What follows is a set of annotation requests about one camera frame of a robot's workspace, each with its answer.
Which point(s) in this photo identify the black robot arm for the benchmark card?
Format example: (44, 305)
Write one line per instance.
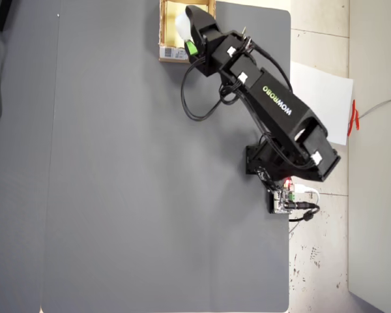
(280, 104)

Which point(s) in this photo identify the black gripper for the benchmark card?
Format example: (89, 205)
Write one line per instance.
(218, 49)

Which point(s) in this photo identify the controller board on base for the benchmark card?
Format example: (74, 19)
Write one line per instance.
(280, 200)

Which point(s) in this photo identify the small wrist camera board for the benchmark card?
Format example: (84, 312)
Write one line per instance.
(246, 34)

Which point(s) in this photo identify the white paper sheet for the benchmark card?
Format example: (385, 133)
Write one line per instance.
(326, 98)

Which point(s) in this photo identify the dark grey table mat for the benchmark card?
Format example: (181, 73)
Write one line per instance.
(117, 179)

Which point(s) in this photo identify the white cloth block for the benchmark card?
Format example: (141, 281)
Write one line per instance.
(182, 24)

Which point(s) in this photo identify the brown cardboard box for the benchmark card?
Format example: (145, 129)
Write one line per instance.
(169, 19)

